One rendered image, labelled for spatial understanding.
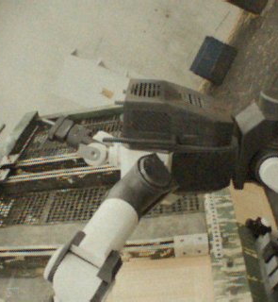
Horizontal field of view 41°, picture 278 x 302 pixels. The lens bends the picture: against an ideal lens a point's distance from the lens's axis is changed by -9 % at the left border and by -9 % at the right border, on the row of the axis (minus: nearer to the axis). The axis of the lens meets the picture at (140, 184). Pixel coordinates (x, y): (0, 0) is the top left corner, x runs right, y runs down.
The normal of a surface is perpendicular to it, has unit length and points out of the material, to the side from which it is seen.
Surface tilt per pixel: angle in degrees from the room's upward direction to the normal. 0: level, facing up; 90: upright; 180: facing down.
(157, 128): 90
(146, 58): 90
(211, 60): 90
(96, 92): 90
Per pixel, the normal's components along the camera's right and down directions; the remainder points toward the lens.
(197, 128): -0.05, 0.54
